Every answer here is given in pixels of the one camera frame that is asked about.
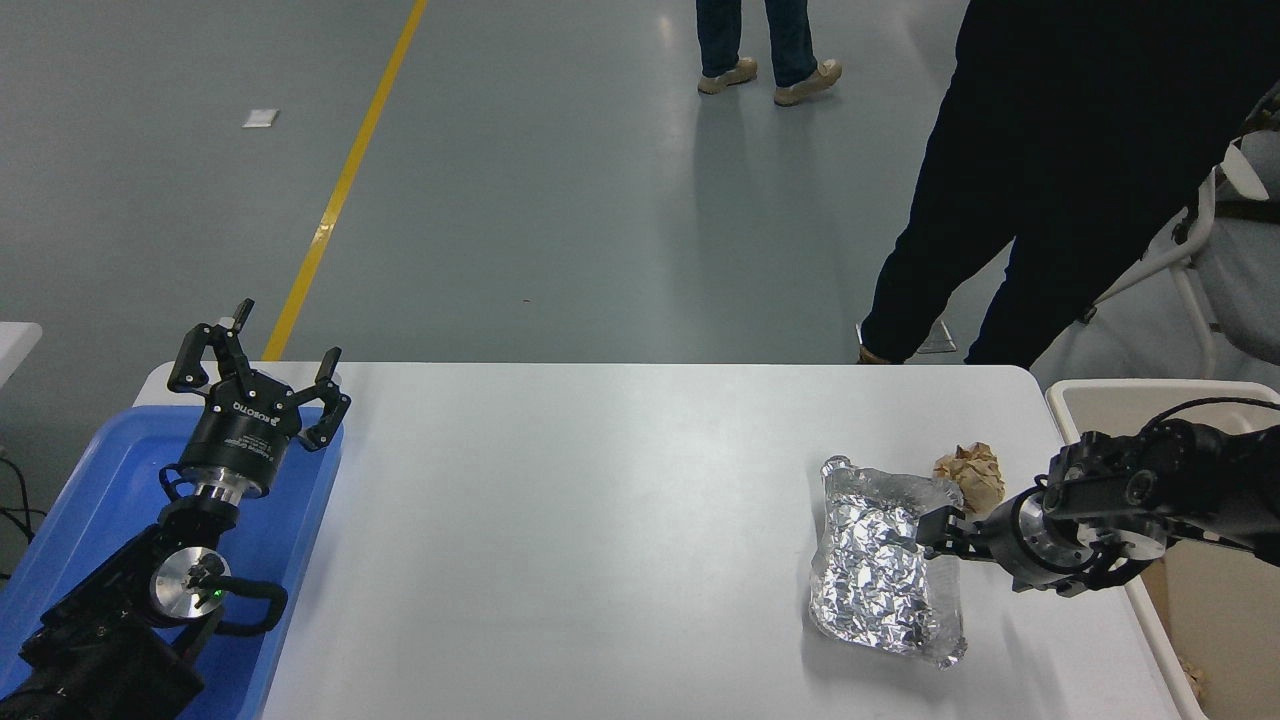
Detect silver foil plate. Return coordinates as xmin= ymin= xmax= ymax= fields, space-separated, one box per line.
xmin=808 ymin=455 xmax=968 ymax=669

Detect person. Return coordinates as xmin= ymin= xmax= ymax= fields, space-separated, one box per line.
xmin=858 ymin=0 xmax=1280 ymax=367
xmin=695 ymin=0 xmax=844 ymax=108

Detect black floor cables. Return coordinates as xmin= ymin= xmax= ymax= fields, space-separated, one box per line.
xmin=0 ymin=455 xmax=49 ymax=583

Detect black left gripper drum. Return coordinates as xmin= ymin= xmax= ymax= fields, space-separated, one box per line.
xmin=180 ymin=368 xmax=303 ymax=498

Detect large pale plastic bin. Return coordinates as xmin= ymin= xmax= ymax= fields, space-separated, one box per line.
xmin=1044 ymin=378 xmax=1280 ymax=720

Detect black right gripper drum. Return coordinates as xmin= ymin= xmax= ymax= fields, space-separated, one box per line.
xmin=978 ymin=490 xmax=1046 ymax=593

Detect white side table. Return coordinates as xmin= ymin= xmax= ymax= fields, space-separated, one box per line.
xmin=0 ymin=323 xmax=44 ymax=391

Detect blue plastic tray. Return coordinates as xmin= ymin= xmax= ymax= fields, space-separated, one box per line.
xmin=0 ymin=405 xmax=346 ymax=720

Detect white frame grey chair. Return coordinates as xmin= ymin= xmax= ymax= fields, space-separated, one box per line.
xmin=1080 ymin=85 xmax=1280 ymax=379

